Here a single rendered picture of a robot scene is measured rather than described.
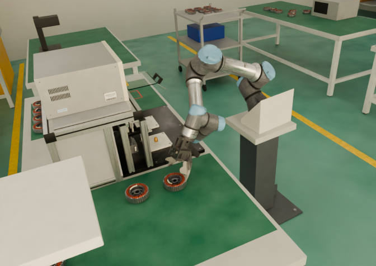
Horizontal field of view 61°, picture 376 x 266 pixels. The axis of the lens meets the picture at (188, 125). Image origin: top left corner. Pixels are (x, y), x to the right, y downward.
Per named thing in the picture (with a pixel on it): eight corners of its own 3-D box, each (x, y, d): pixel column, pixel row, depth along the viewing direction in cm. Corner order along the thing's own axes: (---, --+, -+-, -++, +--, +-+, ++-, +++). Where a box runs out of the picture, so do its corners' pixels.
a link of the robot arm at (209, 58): (258, 75, 206) (187, 56, 177) (275, 62, 195) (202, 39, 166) (263, 91, 201) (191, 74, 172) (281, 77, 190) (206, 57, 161)
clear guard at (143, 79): (154, 77, 214) (153, 69, 211) (167, 90, 194) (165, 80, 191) (106, 88, 204) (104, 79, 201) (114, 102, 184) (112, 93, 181)
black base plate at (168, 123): (166, 107, 231) (165, 104, 230) (205, 152, 179) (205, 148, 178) (101, 124, 217) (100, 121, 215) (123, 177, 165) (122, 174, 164)
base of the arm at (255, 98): (261, 111, 211) (254, 98, 213) (275, 100, 198) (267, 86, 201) (245, 117, 203) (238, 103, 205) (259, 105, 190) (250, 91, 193)
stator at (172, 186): (178, 174, 164) (177, 168, 162) (191, 185, 156) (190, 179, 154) (159, 183, 159) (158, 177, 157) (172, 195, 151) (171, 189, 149)
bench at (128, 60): (115, 74, 513) (106, 26, 475) (150, 123, 364) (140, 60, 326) (43, 89, 479) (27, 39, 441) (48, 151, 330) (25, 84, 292)
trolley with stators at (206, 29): (211, 63, 521) (209, -2, 470) (245, 84, 440) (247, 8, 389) (178, 71, 503) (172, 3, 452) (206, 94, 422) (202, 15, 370)
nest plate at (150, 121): (151, 117, 215) (151, 115, 215) (159, 127, 203) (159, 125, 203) (130, 122, 211) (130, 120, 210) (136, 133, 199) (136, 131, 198)
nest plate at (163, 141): (164, 133, 196) (163, 131, 195) (172, 145, 184) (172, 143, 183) (140, 139, 191) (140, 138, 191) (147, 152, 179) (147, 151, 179)
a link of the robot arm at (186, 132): (192, 126, 155) (202, 132, 149) (188, 134, 155) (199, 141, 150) (180, 123, 150) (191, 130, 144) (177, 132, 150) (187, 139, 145)
